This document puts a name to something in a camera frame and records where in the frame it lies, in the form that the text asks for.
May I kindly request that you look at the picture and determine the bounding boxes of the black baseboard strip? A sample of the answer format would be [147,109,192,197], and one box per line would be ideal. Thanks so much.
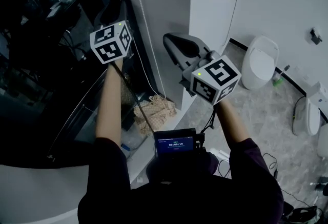
[229,37,308,97]

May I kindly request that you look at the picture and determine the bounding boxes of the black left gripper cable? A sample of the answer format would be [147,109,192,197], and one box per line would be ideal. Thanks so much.
[112,60,156,133]

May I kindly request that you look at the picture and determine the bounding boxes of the green toilet brush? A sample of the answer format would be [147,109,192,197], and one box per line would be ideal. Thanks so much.
[272,64,291,87]

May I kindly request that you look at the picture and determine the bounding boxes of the black rectangular box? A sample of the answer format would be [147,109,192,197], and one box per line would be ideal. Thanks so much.
[122,112,136,132]

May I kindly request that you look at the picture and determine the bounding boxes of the black chest-mounted screen device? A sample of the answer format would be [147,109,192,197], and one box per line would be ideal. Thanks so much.
[153,128,206,160]

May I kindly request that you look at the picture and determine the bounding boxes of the white egg-shaped toilet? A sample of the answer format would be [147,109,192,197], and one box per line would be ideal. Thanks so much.
[242,34,280,90]

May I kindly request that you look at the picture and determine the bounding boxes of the white wall-mounted box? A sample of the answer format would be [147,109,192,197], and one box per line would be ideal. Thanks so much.
[306,82,328,106]

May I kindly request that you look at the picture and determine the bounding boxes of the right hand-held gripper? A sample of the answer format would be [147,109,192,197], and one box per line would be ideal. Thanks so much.
[163,33,242,106]

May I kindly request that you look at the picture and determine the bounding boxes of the person's dark sweater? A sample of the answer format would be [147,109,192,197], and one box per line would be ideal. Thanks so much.
[76,137,285,224]

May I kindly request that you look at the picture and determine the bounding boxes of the black wall-mounted holder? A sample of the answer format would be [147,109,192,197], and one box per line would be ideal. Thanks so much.
[310,27,323,45]

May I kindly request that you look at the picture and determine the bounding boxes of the white slim toilet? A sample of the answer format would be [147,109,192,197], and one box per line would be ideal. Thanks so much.
[306,97,322,137]

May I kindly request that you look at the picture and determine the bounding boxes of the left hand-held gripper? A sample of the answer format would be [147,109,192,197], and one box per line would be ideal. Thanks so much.
[89,1,135,65]

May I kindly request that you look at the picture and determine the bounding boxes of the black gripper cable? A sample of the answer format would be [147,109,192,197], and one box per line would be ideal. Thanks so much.
[200,104,219,134]
[112,60,156,133]

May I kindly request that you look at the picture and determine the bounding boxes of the person's left forearm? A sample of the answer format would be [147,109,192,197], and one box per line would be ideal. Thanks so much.
[95,59,124,147]

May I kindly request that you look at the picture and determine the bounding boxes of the beige patterned cloth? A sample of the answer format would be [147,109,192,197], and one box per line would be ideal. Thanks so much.
[133,94,177,136]

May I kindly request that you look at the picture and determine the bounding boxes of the person's right forearm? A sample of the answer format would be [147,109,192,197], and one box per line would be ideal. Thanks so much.
[216,100,251,144]

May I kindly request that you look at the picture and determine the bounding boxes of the black floor cable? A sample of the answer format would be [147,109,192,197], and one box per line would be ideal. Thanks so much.
[263,152,280,179]

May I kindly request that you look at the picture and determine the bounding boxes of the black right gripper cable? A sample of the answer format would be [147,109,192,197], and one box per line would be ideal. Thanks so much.
[200,104,219,134]

